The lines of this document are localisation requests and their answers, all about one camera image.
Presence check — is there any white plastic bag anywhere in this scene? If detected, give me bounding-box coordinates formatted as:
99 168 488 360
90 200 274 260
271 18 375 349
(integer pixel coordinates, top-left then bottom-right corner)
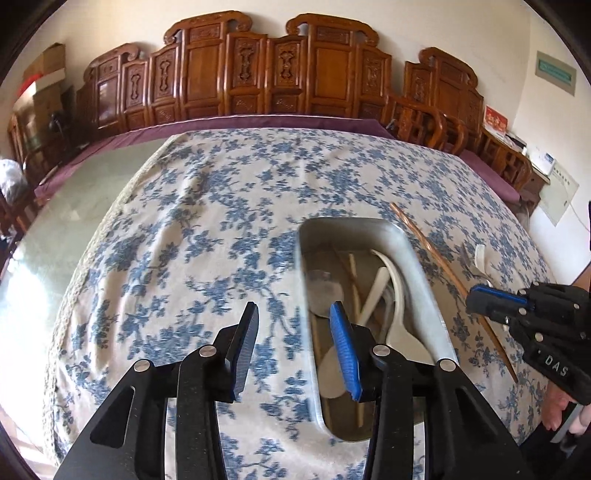
0 159 24 199

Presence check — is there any brown chopstick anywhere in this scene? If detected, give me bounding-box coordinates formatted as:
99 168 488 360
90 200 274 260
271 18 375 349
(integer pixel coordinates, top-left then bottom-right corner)
392 202 519 383
333 247 357 288
389 202 519 383

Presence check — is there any metal spoon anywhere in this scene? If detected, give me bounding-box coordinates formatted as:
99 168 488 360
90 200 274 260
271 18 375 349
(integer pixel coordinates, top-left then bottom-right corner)
307 270 345 317

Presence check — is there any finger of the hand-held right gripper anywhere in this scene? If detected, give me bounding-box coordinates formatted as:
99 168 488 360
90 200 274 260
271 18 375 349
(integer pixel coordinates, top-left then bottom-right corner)
468 284 533 315
465 299 514 326

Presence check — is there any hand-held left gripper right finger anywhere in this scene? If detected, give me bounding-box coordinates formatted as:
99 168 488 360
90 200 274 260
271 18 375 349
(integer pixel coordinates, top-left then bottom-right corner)
329 301 536 480

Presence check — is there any pale wooden chopstick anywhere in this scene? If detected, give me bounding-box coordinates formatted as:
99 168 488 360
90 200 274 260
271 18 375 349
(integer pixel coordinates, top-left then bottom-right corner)
347 253 366 428

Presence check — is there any green wall sign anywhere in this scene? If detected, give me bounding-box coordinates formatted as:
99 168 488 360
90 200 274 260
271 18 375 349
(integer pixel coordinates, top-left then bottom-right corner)
534 50 578 95

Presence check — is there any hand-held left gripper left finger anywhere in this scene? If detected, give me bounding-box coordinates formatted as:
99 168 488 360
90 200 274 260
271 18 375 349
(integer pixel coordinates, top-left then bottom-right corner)
53 301 260 480

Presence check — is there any blue floral tablecloth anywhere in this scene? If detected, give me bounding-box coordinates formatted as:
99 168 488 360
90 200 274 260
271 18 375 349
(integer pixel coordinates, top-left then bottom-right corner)
46 127 557 480

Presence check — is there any carved wooden chair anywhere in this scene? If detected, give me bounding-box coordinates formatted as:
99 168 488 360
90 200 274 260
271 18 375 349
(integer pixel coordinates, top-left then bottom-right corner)
265 14 393 123
7 108 44 185
385 47 485 155
478 129 532 195
76 42 151 137
148 13 269 123

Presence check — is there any white box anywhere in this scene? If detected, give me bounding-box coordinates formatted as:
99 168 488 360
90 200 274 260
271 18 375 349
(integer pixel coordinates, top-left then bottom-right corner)
529 148 557 175

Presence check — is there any rectangular metal tray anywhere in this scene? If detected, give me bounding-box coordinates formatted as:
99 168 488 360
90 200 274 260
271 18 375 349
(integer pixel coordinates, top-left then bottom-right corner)
297 217 460 439

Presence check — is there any white plastic spoon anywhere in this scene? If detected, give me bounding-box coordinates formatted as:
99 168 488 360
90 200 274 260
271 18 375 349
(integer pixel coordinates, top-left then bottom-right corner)
475 244 493 278
321 346 347 400
372 249 435 365
358 267 391 326

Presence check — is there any person's right hand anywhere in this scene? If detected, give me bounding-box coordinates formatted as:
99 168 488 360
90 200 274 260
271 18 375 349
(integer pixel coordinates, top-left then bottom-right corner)
542 385 591 450

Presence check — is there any white wall panel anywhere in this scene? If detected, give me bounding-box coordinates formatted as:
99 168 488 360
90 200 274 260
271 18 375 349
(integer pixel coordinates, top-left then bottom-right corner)
538 159 580 227

